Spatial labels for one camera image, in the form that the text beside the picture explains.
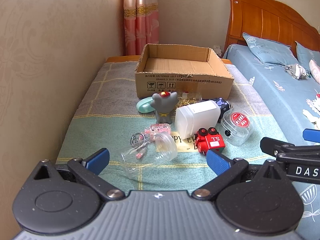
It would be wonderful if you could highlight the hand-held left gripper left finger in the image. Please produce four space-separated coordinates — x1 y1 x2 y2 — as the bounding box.
32 148 125 201

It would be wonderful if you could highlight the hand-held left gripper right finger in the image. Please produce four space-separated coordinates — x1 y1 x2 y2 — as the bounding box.
192 150 288 201

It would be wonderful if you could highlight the red toy train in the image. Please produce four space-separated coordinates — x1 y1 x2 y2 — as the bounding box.
195 127 225 155

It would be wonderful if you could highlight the clear round container red label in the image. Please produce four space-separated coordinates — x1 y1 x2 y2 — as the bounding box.
220 107 256 146

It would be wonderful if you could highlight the clear plastic jar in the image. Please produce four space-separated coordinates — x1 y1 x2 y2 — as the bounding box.
122 132 178 180

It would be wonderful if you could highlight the dark patterned small box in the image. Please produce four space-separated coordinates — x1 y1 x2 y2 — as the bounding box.
201 97 232 123

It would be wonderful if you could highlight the mint green earbud case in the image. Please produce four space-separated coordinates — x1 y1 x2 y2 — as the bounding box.
136 97 157 113

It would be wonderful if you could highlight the grey cat figurine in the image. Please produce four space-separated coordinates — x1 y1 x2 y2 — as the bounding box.
152 91 179 126

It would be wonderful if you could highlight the brown cardboard box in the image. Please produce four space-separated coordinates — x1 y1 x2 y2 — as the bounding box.
135 43 235 99

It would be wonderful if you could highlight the bed with blue floral sheet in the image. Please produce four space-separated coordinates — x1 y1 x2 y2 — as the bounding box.
222 44 320 240

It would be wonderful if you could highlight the white translucent plastic jar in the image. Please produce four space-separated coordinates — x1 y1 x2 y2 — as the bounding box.
174 100 221 140

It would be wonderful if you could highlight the grey crumpled cloth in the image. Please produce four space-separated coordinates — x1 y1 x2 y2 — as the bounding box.
284 64 310 80

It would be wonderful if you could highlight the jar of yellow capsules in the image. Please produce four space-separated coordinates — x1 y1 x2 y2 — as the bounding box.
179 91 204 108

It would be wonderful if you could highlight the blue floral pillow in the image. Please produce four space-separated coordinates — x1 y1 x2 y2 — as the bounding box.
242 32 299 67
295 41 320 74

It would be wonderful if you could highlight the wooden headboard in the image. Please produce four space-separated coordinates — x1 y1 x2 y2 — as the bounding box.
224 0 320 55

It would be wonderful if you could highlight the pink curtain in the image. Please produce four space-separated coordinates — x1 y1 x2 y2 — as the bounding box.
122 0 160 55

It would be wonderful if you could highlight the metal key ring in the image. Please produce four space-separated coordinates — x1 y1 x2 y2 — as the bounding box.
130 132 147 148

